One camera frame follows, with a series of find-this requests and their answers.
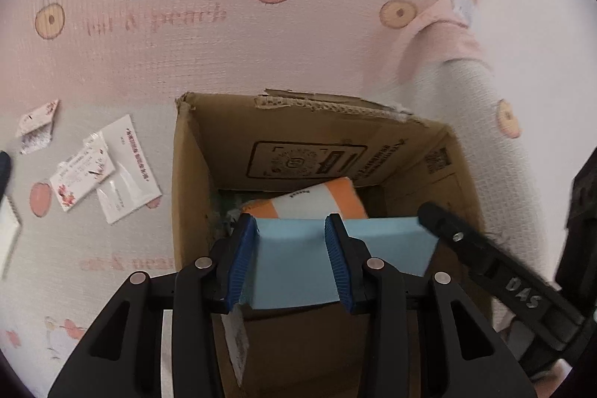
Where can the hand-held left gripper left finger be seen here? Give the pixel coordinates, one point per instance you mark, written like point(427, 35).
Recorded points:
point(240, 267)

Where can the white labelled carton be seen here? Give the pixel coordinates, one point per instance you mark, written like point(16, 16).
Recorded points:
point(235, 342)

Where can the white sachet with red print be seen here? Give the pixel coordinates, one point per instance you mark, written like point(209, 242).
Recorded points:
point(133, 174)

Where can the dark blue oval object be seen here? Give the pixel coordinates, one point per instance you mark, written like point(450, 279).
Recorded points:
point(3, 172)

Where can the light blue box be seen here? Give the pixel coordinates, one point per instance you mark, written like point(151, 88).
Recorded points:
point(294, 263)

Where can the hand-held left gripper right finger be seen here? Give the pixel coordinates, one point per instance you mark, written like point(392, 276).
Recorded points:
point(338, 263)

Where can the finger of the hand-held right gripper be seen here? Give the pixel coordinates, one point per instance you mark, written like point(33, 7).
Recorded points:
point(494, 267)

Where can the small pink printed packet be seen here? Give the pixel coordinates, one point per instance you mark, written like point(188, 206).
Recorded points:
point(37, 127)

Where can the plain white box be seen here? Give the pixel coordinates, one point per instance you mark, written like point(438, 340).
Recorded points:
point(7, 235)

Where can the white sachet with pink flowers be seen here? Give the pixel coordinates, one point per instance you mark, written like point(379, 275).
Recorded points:
point(77, 183)

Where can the orange and white box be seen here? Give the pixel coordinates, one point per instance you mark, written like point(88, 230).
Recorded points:
point(322, 200)

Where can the brown cardboard box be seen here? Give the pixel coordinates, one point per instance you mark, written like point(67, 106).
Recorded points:
point(196, 193)

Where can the pink cat printed blanket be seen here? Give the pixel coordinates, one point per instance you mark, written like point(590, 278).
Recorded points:
point(280, 29)

